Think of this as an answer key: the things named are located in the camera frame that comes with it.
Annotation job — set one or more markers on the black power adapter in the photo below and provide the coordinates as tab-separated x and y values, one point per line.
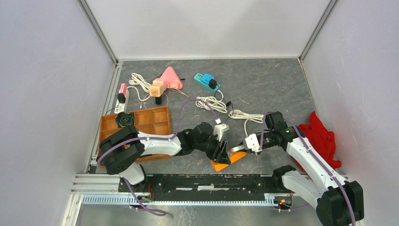
212	84

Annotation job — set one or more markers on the white power strip left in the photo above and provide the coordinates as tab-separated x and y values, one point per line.
122	107

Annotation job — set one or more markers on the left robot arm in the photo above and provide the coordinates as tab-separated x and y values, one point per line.
119	152

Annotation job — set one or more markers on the teal power strip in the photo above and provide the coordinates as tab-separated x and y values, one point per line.
197	78

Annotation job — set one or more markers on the orange wooden tray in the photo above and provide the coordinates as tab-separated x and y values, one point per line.
151	121

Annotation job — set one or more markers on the beige cube adapter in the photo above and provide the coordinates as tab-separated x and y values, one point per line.
157	88

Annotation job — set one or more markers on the blue square plug adapter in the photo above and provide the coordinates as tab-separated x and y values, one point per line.
205	78

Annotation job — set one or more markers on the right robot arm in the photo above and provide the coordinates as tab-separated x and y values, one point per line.
337	201

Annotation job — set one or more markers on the dark rolled cloth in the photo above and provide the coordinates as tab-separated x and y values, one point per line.
124	119

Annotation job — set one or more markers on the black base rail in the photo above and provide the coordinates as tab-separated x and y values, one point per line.
212	187

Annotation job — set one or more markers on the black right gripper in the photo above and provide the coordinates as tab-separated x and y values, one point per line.
242	150

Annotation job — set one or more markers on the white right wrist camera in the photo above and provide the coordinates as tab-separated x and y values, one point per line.
251	143

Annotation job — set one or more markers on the black block plug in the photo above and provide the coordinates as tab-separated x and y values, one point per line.
158	100

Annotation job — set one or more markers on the pink triangular power strip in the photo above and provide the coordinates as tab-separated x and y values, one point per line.
170	79

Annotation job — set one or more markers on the orange power strip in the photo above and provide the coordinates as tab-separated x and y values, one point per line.
232	157

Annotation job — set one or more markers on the pink plug adapter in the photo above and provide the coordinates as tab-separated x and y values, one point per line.
123	89

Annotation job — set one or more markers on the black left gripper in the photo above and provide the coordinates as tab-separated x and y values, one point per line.
221	156

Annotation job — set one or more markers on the red cloth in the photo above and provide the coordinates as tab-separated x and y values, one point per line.
321	139

